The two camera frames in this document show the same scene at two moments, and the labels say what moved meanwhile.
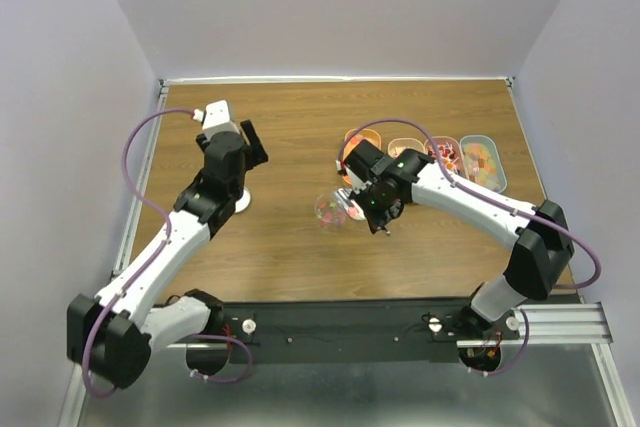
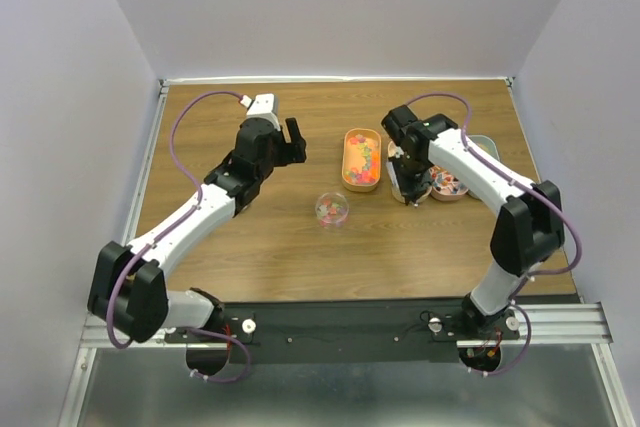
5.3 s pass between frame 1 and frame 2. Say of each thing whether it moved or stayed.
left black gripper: moved
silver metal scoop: moved
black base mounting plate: stayed
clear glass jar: stayed
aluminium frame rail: stayed
